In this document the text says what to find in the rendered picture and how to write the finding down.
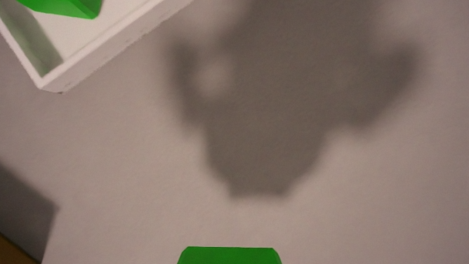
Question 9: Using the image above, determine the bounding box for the green block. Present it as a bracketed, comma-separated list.
[177, 246, 282, 264]
[16, 0, 102, 21]

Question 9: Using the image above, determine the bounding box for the off-white shallow tray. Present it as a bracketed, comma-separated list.
[0, 0, 196, 95]

